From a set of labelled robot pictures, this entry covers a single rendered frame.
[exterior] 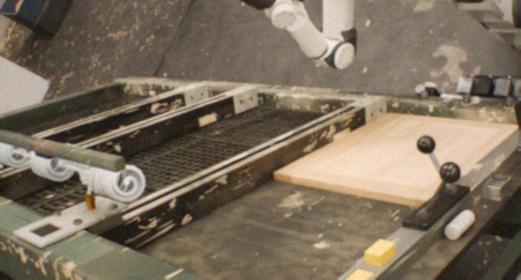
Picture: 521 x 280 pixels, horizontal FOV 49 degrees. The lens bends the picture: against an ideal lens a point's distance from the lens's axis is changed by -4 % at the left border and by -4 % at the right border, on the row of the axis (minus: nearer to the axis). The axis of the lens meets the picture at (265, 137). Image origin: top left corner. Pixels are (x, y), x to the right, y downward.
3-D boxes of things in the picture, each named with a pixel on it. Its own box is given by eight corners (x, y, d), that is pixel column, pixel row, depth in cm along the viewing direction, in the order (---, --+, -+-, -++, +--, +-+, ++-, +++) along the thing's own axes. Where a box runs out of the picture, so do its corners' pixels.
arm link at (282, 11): (246, -10, 158) (278, 7, 164) (249, 18, 151) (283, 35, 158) (272, -38, 151) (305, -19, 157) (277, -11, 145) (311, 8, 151)
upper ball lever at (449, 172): (434, 221, 107) (468, 167, 99) (424, 229, 104) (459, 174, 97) (418, 209, 109) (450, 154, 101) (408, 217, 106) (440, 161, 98)
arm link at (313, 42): (281, 31, 167) (312, 68, 181) (304, 42, 160) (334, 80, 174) (304, 3, 168) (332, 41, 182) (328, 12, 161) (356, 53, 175)
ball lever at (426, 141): (465, 190, 114) (433, 129, 115) (457, 197, 112) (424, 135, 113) (449, 196, 117) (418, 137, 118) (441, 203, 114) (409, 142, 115)
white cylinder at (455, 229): (459, 242, 105) (475, 224, 110) (459, 227, 104) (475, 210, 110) (444, 238, 107) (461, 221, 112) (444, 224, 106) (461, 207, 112)
